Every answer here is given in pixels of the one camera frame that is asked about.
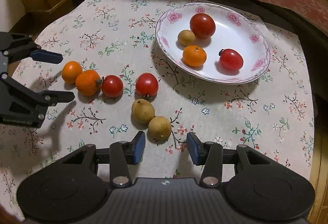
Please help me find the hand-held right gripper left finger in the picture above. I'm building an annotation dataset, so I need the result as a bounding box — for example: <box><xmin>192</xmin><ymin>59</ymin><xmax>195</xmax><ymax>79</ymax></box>
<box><xmin>49</xmin><ymin>131</ymin><xmax>146</xmax><ymax>187</ymax></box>

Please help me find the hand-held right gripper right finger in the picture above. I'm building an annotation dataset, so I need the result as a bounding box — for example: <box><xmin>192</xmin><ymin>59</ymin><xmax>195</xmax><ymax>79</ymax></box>
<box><xmin>186</xmin><ymin>132</ymin><xmax>282</xmax><ymax>187</ymax></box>

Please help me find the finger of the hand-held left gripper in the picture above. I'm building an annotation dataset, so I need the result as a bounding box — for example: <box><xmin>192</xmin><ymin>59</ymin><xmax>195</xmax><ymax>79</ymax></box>
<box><xmin>0</xmin><ymin>32</ymin><xmax>64</xmax><ymax>78</ymax></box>
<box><xmin>0</xmin><ymin>76</ymin><xmax>75</xmax><ymax>108</ymax></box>

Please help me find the small round orange kumquat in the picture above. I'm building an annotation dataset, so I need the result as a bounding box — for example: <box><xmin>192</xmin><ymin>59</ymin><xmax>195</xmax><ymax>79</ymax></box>
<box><xmin>62</xmin><ymin>61</ymin><xmax>83</xmax><ymax>84</ymax></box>

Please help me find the tan longan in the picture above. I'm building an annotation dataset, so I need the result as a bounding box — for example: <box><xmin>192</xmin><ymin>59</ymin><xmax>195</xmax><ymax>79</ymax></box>
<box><xmin>178</xmin><ymin>30</ymin><xmax>196</xmax><ymax>46</ymax></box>
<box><xmin>148</xmin><ymin>116</ymin><xmax>172</xmax><ymax>140</ymax></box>
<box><xmin>131</xmin><ymin>99</ymin><xmax>156</xmax><ymax>124</ymax></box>

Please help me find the large orange kumquat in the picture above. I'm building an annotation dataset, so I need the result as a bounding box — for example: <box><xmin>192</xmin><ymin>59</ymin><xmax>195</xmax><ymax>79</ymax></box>
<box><xmin>75</xmin><ymin>70</ymin><xmax>101</xmax><ymax>96</ymax></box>

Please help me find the round red cherry tomato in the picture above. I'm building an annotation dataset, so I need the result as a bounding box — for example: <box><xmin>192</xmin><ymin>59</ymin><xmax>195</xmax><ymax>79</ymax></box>
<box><xmin>96</xmin><ymin>75</ymin><xmax>124</xmax><ymax>98</ymax></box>
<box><xmin>135</xmin><ymin>73</ymin><xmax>159</xmax><ymax>100</ymax></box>

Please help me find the orange kumquat with green calyx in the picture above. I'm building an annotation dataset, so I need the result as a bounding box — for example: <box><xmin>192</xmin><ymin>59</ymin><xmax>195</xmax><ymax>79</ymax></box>
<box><xmin>182</xmin><ymin>45</ymin><xmax>207</xmax><ymax>67</ymax></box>

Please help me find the oval red cherry tomato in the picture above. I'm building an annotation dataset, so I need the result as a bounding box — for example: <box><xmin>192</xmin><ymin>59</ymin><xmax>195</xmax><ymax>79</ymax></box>
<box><xmin>219</xmin><ymin>48</ymin><xmax>244</xmax><ymax>71</ymax></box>

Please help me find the white plate with pink flowers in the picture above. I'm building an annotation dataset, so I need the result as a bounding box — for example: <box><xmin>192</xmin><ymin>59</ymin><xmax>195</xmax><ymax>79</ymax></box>
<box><xmin>155</xmin><ymin>2</ymin><xmax>271</xmax><ymax>84</ymax></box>

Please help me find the large dark red tomato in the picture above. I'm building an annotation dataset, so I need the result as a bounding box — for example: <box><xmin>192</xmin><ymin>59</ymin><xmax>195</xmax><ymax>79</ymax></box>
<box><xmin>190</xmin><ymin>13</ymin><xmax>216</xmax><ymax>39</ymax></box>

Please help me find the beige floral tablecloth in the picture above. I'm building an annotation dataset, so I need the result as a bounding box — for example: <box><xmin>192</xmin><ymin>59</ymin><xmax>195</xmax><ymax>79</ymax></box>
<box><xmin>0</xmin><ymin>0</ymin><xmax>315</xmax><ymax>214</ymax></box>

